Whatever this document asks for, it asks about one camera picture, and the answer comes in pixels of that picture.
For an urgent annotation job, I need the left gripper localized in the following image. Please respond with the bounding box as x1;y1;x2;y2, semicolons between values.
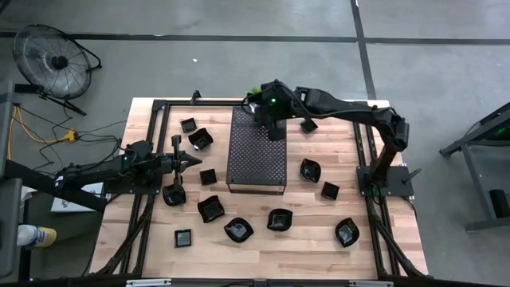
161;134;203;196

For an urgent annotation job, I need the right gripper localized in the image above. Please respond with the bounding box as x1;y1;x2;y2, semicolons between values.
249;79;298;141

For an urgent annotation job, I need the black rounded wavy mini plate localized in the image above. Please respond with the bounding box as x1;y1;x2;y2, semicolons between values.
162;183;187;207
334;217;360;249
299;158;322;184
266;207;294;233
223;216;255;244

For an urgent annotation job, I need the black perforated metal rack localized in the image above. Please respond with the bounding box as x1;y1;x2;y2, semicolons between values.
225;105;288;196

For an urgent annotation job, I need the white cardboard box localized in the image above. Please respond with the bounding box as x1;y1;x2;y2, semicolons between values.
50;182;107;214

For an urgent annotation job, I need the black stand beam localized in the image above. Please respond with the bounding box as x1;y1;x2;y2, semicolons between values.
0;159;108;212

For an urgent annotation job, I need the black floor fan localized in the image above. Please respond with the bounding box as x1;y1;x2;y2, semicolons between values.
11;23;103;117

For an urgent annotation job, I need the white and yellow bottle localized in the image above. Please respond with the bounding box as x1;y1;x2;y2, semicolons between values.
16;223;57;249

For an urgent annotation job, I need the grey cabinet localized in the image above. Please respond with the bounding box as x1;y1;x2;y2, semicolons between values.
0;177;23;280

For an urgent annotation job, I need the black metal cart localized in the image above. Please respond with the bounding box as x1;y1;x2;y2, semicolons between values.
438;101;510;233

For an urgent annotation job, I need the black cylinder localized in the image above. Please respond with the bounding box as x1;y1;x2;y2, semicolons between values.
488;188;510;218

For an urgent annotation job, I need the black aluminium table frame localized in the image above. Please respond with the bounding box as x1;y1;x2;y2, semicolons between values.
89;97;430;280

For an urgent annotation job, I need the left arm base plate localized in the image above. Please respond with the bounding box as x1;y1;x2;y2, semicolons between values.
104;163;164;196

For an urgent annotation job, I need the black floor cable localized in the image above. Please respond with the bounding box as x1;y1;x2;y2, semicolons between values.
18;104;128;176

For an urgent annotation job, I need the yellow extension cord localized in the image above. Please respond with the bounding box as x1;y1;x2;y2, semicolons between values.
6;105;79;160

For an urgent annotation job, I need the silver table bracket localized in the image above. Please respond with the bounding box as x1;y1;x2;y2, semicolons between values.
126;278;172;287
348;280;395;287

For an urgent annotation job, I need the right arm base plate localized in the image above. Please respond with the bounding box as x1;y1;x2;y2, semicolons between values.
356;165;422;197

